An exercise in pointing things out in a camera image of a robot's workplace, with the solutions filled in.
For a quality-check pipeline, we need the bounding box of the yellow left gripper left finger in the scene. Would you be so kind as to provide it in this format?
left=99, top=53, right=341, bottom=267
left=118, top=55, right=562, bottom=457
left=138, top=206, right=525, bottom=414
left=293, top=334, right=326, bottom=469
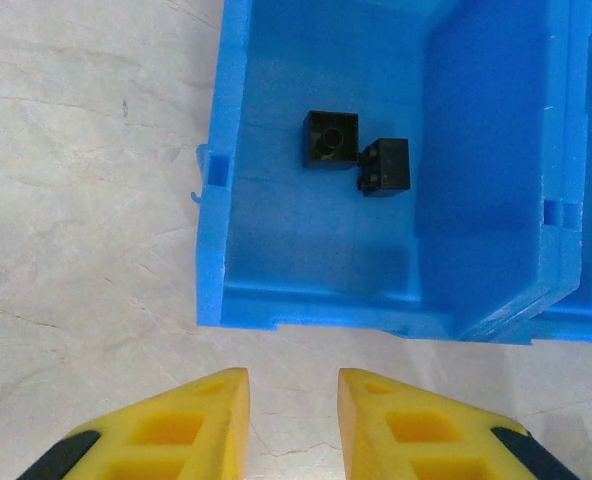
left=23, top=367, right=251, bottom=480

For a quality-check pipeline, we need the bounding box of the small black lego brick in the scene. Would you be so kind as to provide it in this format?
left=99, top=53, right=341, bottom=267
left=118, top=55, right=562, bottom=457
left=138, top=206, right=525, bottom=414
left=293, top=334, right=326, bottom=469
left=357, top=138, right=411, bottom=199
left=303, top=110, right=361, bottom=170

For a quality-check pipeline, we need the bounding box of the blue three-compartment bin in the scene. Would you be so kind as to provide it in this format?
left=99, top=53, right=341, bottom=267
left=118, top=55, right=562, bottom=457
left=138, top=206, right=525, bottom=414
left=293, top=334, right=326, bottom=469
left=190, top=0, right=592, bottom=349

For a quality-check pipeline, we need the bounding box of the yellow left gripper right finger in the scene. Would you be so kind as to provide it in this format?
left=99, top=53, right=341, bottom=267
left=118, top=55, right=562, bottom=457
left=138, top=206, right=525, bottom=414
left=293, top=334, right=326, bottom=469
left=338, top=368, right=577, bottom=480

